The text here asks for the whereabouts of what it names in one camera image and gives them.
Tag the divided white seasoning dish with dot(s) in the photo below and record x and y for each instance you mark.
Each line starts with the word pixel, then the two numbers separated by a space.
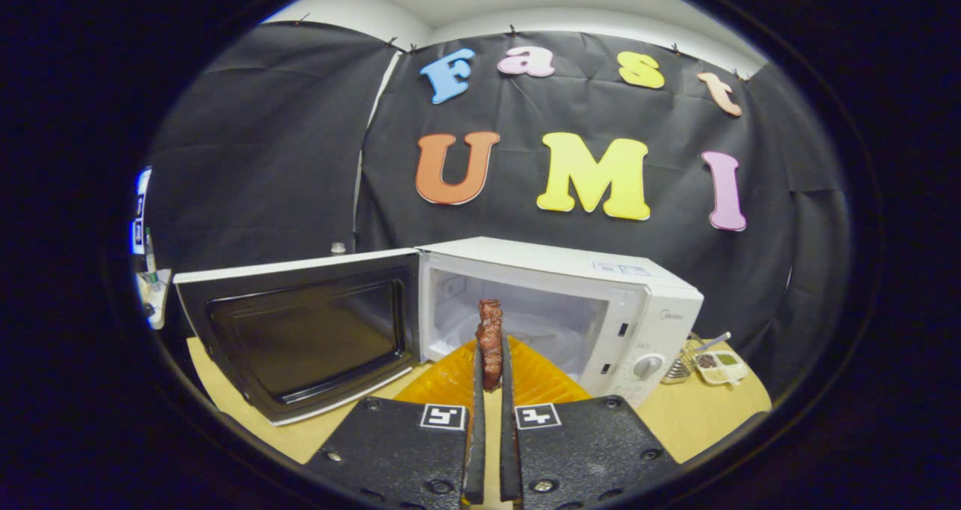
pixel 722 367

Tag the red meat piece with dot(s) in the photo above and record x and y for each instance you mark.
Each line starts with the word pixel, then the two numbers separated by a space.
pixel 490 337

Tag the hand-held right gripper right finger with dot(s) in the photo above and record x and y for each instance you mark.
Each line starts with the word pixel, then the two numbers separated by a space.
pixel 585 450

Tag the blue white poster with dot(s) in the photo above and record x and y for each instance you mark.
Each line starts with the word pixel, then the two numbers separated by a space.
pixel 141 209

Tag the white microwave oven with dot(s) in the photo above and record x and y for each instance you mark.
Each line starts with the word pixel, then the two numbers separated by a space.
pixel 653 307

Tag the black backdrop cloth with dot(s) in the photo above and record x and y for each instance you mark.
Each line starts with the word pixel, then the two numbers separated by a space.
pixel 616 119

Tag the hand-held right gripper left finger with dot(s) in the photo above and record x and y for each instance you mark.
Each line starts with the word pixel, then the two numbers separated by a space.
pixel 390 450

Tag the white panel with green print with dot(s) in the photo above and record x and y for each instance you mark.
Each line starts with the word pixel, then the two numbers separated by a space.
pixel 156 303

